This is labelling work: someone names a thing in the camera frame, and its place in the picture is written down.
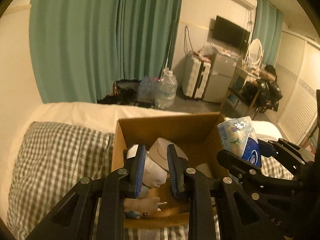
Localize white sock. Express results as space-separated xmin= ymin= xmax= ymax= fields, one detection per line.
xmin=143 ymin=151 xmax=167 ymax=188

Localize blue white tissue pack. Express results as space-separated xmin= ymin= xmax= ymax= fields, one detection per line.
xmin=217 ymin=116 xmax=261 ymax=167

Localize white unicorn toy figure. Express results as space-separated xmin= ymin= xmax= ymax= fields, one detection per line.
xmin=124 ymin=197 xmax=167 ymax=219

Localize light blue earbuds case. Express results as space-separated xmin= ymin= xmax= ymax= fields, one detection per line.
xmin=138 ymin=185 xmax=150 ymax=198

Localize brown cardboard box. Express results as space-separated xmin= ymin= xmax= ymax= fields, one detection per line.
xmin=111 ymin=112 xmax=228 ymax=229

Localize black jacket on chair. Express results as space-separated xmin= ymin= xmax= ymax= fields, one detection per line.
xmin=242 ymin=79 xmax=283 ymax=113

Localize wooden chair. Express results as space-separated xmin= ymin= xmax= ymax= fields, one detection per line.
xmin=220 ymin=87 xmax=261 ymax=120

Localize white bed sheet mattress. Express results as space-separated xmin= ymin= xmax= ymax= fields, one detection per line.
xmin=0 ymin=101 xmax=283 ymax=215

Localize pack of plastic bottles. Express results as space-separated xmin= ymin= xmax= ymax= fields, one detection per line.
xmin=137 ymin=76 xmax=159 ymax=103

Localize large clear water jug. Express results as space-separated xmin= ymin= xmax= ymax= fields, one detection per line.
xmin=155 ymin=67 xmax=178 ymax=109

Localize black bag on floor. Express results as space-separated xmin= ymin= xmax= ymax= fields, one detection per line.
xmin=97 ymin=79 xmax=140 ymax=105

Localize white dressing table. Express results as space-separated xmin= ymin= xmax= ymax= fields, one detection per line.
xmin=231 ymin=66 xmax=261 ymax=87

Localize grey checked duvet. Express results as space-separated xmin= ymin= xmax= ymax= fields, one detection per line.
xmin=6 ymin=121 xmax=296 ymax=240

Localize white louvered wardrobe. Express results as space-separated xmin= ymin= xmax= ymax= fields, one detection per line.
xmin=266 ymin=30 xmax=319 ymax=144

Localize silver mini fridge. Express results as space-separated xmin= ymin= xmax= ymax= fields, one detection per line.
xmin=202 ymin=53 xmax=236 ymax=103

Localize white oval vanity mirror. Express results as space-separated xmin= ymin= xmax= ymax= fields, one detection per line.
xmin=245 ymin=38 xmax=264 ymax=68

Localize white hard suitcase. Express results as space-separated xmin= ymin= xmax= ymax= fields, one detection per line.
xmin=182 ymin=56 xmax=211 ymax=99

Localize green curtain by wardrobe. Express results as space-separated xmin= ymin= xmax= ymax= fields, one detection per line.
xmin=252 ymin=0 xmax=283 ymax=66

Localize large green curtain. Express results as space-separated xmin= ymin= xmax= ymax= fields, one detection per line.
xmin=29 ymin=0 xmax=182 ymax=103

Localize black wall television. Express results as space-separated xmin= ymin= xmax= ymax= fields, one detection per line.
xmin=212 ymin=16 xmax=250 ymax=52

